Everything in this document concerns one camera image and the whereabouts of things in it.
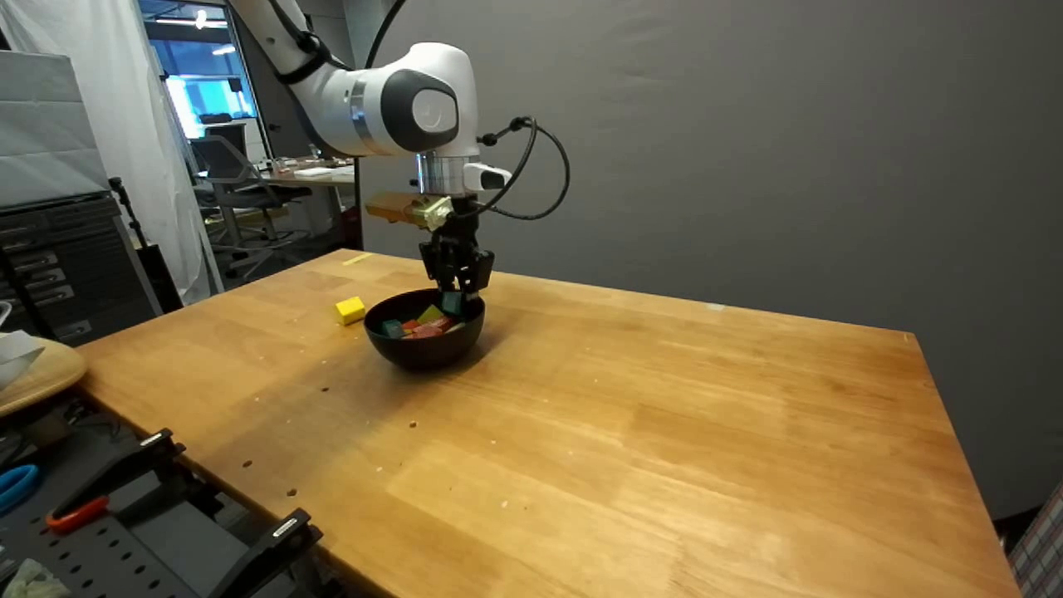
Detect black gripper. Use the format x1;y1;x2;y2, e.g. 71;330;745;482
417;197;499;301

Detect red wooden block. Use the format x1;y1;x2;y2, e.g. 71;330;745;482
401;316;452;341

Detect yellow wooden block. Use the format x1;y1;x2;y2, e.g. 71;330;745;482
333;293;370;330

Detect black bowl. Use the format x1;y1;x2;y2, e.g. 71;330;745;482
363;285;488;377

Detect background desk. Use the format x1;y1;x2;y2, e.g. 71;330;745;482
260;153;363;194

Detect background office chair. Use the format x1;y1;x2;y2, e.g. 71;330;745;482
188;129;285;268

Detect grey fabric backdrop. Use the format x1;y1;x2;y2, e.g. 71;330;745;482
328;0;1063;524

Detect bright blue window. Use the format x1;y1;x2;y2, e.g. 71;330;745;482
136;0;276;144

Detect white fabric curtain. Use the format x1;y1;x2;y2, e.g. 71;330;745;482
0;0;230;309

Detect black equipment rack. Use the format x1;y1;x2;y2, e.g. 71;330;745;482
0;188;165;349

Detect black perforated board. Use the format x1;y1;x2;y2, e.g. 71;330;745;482
0;393;337;598

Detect grey equipment case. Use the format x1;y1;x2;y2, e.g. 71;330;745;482
0;47;120;214

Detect white cloth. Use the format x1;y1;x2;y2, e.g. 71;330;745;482
0;326;50;388

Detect small pale plastic part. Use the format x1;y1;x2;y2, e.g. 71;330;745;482
0;554;73;598

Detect tan wrist camera bar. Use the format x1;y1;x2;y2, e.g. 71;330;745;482
363;188;460;232

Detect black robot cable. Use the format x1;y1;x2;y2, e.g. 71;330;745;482
476;114;574;223

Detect blue handled scissors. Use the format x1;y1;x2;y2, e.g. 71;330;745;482
0;463;42;520

